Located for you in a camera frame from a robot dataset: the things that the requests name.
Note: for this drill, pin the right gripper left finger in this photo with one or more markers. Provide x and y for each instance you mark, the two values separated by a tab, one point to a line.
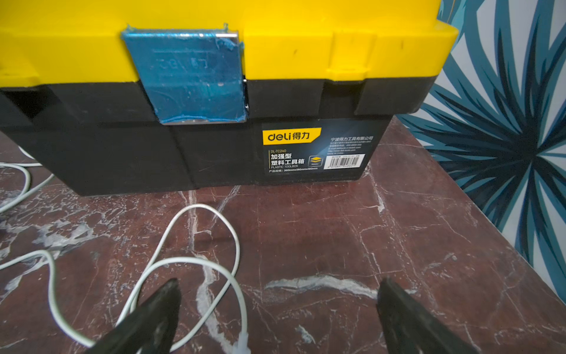
150	328

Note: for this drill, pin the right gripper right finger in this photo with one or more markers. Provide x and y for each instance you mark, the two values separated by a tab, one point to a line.
409	328

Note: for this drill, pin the yellow black toolbox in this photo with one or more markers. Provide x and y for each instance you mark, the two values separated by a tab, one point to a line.
117	97

